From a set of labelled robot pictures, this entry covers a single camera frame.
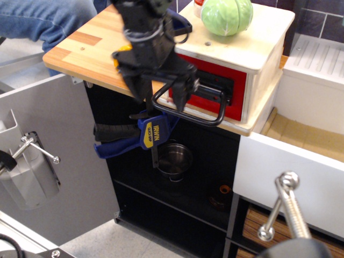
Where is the steel clamp screw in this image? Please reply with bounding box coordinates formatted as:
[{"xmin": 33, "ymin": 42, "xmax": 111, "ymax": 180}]
[
  {"xmin": 1, "ymin": 136, "xmax": 61, "ymax": 175},
  {"xmin": 257, "ymin": 171, "xmax": 334, "ymax": 258}
]

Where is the blue jeans person leg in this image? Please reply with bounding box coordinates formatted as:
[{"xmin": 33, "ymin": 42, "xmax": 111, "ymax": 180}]
[{"xmin": 0, "ymin": 0, "xmax": 111, "ymax": 77}]

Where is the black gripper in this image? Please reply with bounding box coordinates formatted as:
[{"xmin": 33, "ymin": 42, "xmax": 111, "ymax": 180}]
[{"xmin": 119, "ymin": 26, "xmax": 199, "ymax": 112}]

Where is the green toy cabbage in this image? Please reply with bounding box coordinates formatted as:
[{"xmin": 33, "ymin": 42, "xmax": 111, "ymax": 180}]
[{"xmin": 200, "ymin": 0, "xmax": 253, "ymax": 37}]

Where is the small steel pot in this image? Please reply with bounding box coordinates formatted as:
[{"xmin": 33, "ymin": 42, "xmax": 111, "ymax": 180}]
[{"xmin": 158, "ymin": 140, "xmax": 194, "ymax": 182}]

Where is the orange toy pumpkin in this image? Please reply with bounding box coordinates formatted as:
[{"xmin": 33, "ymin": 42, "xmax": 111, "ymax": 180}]
[{"xmin": 112, "ymin": 44, "xmax": 132, "ymax": 71}]

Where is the grey plastic door bin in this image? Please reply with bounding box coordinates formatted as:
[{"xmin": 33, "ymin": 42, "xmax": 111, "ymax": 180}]
[{"xmin": 1, "ymin": 110, "xmax": 60, "ymax": 210}]

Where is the steel clamp screw right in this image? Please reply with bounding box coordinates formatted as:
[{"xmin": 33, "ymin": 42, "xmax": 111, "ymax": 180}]
[{"xmin": 257, "ymin": 171, "xmax": 334, "ymax": 258}]

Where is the black metal drawer handle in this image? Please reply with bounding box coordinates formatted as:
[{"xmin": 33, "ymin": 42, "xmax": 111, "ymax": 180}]
[{"xmin": 152, "ymin": 80, "xmax": 227, "ymax": 127}]

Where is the steel clamp screw left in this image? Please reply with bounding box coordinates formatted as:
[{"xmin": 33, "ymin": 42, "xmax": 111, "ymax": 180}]
[{"xmin": 1, "ymin": 136, "xmax": 61, "ymax": 175}]

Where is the black cabinet shelf unit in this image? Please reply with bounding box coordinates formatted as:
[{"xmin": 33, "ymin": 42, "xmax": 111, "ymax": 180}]
[{"xmin": 84, "ymin": 83, "xmax": 259, "ymax": 258}]

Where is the grey cabinet door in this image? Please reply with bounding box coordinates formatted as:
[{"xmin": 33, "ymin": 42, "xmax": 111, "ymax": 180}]
[{"xmin": 1, "ymin": 74, "xmax": 118, "ymax": 245}]

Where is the blue Irwin bar clamp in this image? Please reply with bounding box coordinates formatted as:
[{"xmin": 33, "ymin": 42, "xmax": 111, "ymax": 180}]
[{"xmin": 94, "ymin": 15, "xmax": 182, "ymax": 167}]

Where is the brown toy bottle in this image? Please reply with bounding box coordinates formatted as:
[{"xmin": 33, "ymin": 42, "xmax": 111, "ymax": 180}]
[{"xmin": 208, "ymin": 183, "xmax": 233, "ymax": 211}]

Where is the red front wooden drawer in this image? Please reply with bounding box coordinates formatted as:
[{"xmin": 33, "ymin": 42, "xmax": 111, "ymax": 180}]
[{"xmin": 163, "ymin": 53, "xmax": 247, "ymax": 121}]

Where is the light plywood box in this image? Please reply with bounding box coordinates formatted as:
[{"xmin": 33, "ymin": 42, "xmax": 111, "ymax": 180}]
[{"xmin": 176, "ymin": 3, "xmax": 295, "ymax": 129}]

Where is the red capped white jar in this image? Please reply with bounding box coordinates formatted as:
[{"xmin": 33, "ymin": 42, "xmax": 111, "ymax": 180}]
[{"xmin": 193, "ymin": 0, "xmax": 204, "ymax": 18}]

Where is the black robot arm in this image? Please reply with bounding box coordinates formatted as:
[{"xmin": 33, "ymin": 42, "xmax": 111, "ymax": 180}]
[{"xmin": 112, "ymin": 1, "xmax": 198, "ymax": 112}]

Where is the black cable bottom left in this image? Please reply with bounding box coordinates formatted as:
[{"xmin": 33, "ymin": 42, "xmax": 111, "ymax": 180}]
[{"xmin": 0, "ymin": 233, "xmax": 26, "ymax": 258}]

